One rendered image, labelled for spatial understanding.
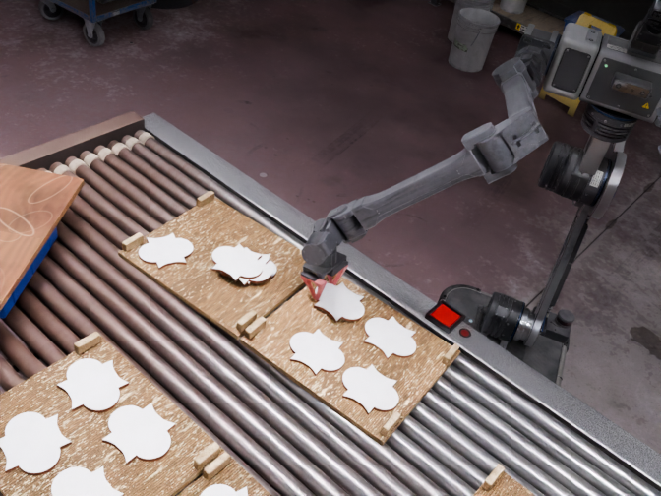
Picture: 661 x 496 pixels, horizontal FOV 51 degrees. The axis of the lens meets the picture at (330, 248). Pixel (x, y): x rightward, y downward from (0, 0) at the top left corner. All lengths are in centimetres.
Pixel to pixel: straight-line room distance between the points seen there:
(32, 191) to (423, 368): 106
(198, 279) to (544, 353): 155
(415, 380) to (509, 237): 219
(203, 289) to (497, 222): 234
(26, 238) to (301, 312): 67
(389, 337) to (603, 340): 186
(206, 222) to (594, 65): 110
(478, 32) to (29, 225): 391
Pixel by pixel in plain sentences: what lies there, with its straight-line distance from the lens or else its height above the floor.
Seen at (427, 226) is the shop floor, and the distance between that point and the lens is 365.
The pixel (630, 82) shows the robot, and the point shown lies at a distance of 192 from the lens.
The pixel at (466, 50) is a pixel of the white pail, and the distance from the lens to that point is 525.
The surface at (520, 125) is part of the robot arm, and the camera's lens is 147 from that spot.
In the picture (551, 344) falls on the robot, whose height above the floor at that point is 24.
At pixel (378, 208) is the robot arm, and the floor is 126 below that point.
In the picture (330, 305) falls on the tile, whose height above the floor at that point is 95.
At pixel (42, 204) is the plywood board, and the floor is 104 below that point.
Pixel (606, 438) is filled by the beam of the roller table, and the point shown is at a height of 91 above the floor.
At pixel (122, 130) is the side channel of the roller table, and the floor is 94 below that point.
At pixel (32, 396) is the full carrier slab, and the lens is 159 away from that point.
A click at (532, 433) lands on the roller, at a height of 91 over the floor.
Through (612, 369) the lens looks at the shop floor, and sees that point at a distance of 333.
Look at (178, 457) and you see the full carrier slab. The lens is 148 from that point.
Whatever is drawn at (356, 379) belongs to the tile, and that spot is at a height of 95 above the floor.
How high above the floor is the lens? 219
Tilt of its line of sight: 41 degrees down
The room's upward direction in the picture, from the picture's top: 12 degrees clockwise
